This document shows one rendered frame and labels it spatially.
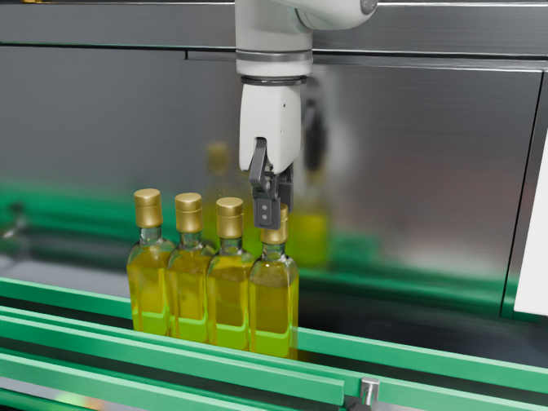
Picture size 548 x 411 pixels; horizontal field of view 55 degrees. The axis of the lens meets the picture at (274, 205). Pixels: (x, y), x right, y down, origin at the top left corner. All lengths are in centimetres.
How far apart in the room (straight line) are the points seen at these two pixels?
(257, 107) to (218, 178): 25
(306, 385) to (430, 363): 17
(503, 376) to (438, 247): 18
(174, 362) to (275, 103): 37
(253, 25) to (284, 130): 11
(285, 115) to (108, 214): 47
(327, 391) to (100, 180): 51
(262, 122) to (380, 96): 20
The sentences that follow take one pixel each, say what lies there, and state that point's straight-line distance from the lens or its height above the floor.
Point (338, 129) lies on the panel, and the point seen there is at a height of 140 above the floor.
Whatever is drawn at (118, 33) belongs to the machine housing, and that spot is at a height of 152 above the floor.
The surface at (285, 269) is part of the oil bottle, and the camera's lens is 66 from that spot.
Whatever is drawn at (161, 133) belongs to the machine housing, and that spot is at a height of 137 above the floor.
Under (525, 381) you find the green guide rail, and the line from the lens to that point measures 78.
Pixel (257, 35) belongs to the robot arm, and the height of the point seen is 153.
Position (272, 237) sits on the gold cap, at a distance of 65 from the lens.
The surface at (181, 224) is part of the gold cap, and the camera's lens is 69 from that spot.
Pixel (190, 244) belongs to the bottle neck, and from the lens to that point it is 70.
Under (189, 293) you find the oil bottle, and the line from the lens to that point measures 72.
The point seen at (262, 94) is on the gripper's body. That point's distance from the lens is 57.
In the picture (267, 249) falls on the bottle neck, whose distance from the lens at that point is 66.
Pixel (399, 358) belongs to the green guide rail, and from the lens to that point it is 76.
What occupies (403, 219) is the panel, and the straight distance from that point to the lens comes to 76.
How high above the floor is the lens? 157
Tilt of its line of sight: 21 degrees down
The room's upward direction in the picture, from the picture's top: straight up
